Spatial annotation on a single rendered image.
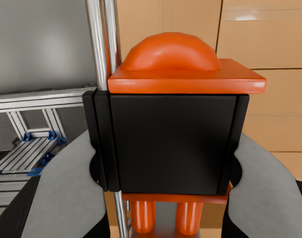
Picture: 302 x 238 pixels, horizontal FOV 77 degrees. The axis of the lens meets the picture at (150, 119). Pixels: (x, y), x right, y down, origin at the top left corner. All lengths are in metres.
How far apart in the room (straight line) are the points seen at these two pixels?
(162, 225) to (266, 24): 0.77
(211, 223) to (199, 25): 0.62
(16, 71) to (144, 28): 1.14
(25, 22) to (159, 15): 1.01
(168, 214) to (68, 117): 1.23
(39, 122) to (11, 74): 0.42
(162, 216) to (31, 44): 1.47
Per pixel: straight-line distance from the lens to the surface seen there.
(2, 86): 1.81
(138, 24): 0.77
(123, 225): 0.17
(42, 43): 1.53
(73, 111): 1.35
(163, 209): 0.21
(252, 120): 0.96
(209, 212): 0.48
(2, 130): 1.71
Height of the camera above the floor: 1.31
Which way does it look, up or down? 62 degrees down
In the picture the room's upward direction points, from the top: 174 degrees counter-clockwise
